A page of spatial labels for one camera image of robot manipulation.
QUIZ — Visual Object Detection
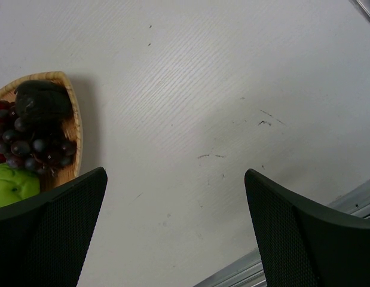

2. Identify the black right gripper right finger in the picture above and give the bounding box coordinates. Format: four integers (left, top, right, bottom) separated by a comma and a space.
244, 169, 370, 286

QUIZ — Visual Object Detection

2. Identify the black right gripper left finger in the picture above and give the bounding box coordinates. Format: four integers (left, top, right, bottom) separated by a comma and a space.
0, 167, 108, 286

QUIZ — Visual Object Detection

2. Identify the green fake apple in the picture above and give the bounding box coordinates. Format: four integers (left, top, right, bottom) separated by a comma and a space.
0, 163, 40, 207

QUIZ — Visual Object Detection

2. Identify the red fake grape bunch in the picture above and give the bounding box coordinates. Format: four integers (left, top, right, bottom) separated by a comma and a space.
0, 100, 77, 175

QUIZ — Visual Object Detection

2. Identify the dark purple fake plum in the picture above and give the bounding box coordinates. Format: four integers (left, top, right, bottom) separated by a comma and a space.
14, 80, 72, 123

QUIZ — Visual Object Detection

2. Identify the woven triangular fruit basket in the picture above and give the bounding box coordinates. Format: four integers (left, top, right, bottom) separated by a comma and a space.
0, 71, 83, 193

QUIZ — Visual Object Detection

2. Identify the aluminium front rail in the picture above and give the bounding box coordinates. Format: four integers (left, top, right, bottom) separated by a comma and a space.
354, 0, 370, 22

